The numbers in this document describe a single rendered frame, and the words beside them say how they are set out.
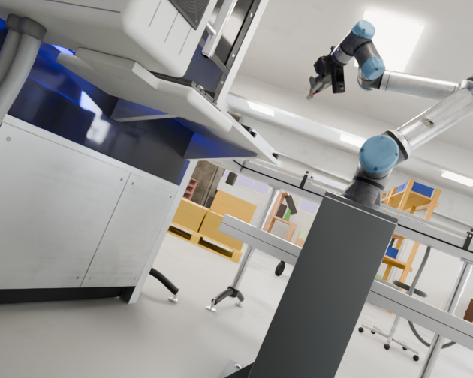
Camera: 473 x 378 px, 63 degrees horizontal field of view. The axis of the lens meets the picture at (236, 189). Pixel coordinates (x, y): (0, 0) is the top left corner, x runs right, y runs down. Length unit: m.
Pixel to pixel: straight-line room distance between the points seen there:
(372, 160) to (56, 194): 1.03
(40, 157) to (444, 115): 1.25
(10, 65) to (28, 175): 0.46
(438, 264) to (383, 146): 9.26
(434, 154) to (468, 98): 6.09
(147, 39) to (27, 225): 0.85
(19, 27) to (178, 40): 0.34
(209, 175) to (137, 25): 7.38
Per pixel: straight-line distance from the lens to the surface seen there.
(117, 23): 0.69
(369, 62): 1.46
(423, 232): 2.34
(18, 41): 0.99
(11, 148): 1.26
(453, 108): 1.40
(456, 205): 10.72
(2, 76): 0.98
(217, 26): 0.88
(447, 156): 7.54
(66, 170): 1.39
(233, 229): 2.57
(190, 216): 4.89
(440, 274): 10.52
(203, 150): 1.78
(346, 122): 7.42
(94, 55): 0.91
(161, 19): 0.73
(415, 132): 1.36
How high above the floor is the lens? 0.61
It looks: 3 degrees up
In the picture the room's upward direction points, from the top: 23 degrees clockwise
